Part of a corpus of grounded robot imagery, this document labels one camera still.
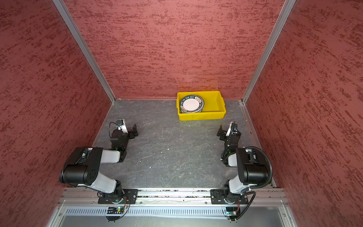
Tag green rim Hao Wei plate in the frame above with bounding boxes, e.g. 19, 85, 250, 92
179, 95, 205, 114

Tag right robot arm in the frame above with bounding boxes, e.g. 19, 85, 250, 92
217, 122, 273, 197

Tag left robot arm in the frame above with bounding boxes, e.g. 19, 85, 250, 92
59, 119, 139, 197

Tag yellow plastic bin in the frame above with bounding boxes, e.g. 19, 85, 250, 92
177, 91, 226, 121

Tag right circuit board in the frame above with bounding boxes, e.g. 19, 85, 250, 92
225, 207, 240, 217

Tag circuit board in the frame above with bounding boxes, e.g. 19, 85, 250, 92
225, 207, 240, 217
106, 207, 124, 216

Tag left circuit board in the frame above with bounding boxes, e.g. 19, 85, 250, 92
106, 207, 124, 216

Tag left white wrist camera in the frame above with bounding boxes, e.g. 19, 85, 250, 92
116, 119, 128, 133

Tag black corrugated cable conduit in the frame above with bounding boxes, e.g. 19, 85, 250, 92
245, 146, 273, 189

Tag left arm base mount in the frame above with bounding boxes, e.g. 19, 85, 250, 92
97, 189, 139, 205

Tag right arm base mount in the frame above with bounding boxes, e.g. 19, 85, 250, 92
210, 189, 249, 205

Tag aluminium mounting rail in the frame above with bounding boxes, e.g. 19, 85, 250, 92
57, 187, 290, 207

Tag right aluminium corner post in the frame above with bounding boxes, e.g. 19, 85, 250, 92
242, 0, 296, 105

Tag aluminium corner post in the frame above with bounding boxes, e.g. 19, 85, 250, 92
53, 0, 117, 104
242, 0, 296, 105

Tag left aluminium corner post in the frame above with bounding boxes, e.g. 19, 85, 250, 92
53, 0, 117, 104

